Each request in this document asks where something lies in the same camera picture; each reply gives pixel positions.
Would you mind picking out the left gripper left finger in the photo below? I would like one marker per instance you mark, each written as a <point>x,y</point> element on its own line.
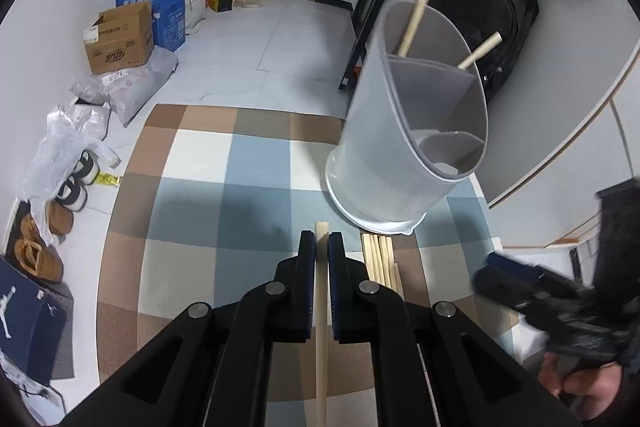
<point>292,310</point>

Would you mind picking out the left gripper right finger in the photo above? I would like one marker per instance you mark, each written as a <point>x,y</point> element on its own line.
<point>349,309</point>

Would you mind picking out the wooden chopstick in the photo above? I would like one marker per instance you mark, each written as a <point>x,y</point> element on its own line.
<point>321,307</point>

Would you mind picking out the person's right hand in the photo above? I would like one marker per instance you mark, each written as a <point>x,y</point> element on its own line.
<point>597,388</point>

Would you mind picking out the chopsticks lying on cloth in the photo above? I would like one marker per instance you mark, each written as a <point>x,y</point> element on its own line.
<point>379,258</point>

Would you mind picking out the checkered table cloth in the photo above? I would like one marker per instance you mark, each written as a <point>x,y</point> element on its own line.
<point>214,197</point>

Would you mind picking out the grey utensil holder cup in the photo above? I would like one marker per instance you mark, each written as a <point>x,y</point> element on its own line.
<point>417,126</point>

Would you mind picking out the black white sneakers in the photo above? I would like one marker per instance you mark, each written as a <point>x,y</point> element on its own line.
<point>73,191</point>

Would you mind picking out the dark blue shoe box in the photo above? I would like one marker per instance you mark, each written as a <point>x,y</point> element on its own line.
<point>32,323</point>

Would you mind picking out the brown slippers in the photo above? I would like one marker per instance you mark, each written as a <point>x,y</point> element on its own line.
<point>32,254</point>

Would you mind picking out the grey plastic mailer bag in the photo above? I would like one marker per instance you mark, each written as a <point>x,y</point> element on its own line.
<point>127,90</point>

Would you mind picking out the clear crumpled plastic bag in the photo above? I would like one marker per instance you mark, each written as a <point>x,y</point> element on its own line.
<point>70,131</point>

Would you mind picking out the brown cardboard box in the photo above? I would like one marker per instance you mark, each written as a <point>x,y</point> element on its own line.
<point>120,38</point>

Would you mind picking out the blue cardboard box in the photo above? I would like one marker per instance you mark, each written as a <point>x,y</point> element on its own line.
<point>168,22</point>

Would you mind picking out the black backpack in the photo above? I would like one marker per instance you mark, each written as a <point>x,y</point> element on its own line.
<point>479,19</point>

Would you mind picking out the chopstick standing in cup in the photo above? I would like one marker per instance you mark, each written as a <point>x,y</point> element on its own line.
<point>412,27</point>

